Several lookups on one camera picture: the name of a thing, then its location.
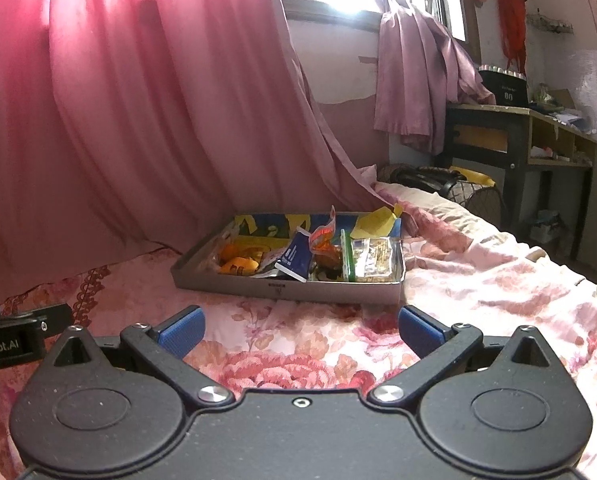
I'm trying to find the grey cardboard tray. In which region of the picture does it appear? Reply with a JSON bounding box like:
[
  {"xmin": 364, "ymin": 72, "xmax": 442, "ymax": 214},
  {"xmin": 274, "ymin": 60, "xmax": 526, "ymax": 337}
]
[{"xmin": 171, "ymin": 210, "xmax": 406, "ymax": 306}]

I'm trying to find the yellow snack packet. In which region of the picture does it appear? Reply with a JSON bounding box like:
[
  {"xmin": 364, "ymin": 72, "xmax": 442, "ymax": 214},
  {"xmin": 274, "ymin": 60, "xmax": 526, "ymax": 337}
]
[{"xmin": 238, "ymin": 242, "xmax": 279, "ymax": 261}]

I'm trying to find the black and yellow bag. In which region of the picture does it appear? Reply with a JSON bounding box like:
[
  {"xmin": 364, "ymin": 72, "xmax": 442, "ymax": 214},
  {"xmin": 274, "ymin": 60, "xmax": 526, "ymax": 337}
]
[{"xmin": 391, "ymin": 164, "xmax": 496, "ymax": 196}]

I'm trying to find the clear rice cracker packet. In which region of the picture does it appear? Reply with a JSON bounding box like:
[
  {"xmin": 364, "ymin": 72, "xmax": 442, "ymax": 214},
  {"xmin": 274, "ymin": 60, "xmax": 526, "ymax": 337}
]
[{"xmin": 347, "ymin": 237, "xmax": 405, "ymax": 283}]

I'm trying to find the blue white snack packet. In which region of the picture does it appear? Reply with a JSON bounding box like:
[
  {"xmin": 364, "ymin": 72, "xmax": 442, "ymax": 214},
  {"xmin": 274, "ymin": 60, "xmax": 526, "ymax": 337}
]
[{"xmin": 274, "ymin": 227, "xmax": 314, "ymax": 281}]

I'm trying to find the quilted dark basket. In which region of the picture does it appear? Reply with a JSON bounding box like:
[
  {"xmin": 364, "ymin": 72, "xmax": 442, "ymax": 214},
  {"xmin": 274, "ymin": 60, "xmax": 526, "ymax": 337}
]
[{"xmin": 445, "ymin": 180, "xmax": 506, "ymax": 231}]

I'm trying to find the pink floral bedsheet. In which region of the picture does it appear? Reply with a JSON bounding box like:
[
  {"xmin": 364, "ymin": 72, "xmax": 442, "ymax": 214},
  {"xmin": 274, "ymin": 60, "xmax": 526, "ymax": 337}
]
[{"xmin": 0, "ymin": 180, "xmax": 597, "ymax": 480}]

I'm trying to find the orange snack packet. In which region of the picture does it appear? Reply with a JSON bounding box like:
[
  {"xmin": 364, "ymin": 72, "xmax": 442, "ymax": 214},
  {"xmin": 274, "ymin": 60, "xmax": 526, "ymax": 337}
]
[{"xmin": 308, "ymin": 205, "xmax": 337, "ymax": 253}]

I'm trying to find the pink bed curtain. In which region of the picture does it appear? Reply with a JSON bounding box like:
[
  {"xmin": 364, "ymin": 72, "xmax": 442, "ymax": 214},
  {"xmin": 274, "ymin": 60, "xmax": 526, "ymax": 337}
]
[{"xmin": 0, "ymin": 0, "xmax": 379, "ymax": 281}]

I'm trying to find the mauve window curtain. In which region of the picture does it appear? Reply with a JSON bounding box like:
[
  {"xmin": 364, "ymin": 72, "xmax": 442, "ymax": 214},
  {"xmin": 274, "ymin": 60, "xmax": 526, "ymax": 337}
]
[{"xmin": 373, "ymin": 0, "xmax": 496, "ymax": 156}]

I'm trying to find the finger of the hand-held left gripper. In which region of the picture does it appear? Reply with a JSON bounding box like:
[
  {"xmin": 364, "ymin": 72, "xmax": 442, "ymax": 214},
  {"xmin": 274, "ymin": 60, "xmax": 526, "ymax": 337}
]
[{"xmin": 0, "ymin": 302, "xmax": 73, "ymax": 336}]

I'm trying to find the blue yellow printed paper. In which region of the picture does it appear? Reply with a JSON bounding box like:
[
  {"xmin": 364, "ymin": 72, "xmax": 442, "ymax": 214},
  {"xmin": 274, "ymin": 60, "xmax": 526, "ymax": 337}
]
[{"xmin": 234, "ymin": 204, "xmax": 404, "ymax": 241}]

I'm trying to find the black box with white print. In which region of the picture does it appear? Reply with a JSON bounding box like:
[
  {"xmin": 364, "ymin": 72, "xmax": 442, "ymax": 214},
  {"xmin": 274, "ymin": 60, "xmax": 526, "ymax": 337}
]
[{"xmin": 478, "ymin": 64, "xmax": 529, "ymax": 108}]

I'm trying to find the white box under desk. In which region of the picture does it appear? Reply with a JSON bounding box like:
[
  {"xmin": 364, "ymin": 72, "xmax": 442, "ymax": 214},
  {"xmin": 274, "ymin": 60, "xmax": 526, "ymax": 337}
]
[{"xmin": 531, "ymin": 210, "xmax": 564, "ymax": 246}]

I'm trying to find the wire wall rack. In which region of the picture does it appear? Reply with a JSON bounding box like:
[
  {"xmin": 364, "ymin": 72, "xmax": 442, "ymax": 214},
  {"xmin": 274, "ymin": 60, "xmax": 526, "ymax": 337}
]
[{"xmin": 525, "ymin": 10, "xmax": 576, "ymax": 36}]

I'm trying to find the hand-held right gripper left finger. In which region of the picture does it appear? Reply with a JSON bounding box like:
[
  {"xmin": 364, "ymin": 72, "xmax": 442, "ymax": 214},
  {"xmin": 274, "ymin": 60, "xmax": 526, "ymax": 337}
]
[{"xmin": 38, "ymin": 305, "xmax": 234, "ymax": 407}]

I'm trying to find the dark framed wooden desk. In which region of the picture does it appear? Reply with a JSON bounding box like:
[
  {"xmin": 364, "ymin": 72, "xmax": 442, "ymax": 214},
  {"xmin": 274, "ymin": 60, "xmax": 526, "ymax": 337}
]
[{"xmin": 445, "ymin": 102, "xmax": 597, "ymax": 261}]

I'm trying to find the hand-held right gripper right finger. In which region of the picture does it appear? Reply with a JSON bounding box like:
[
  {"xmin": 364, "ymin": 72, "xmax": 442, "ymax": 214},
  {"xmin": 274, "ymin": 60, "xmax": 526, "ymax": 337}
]
[{"xmin": 367, "ymin": 305, "xmax": 563, "ymax": 408}]

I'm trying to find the red hanging decoration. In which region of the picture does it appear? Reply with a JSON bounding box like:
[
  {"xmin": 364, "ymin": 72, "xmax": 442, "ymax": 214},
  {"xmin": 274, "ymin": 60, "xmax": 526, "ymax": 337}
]
[{"xmin": 495, "ymin": 0, "xmax": 529, "ymax": 73}]

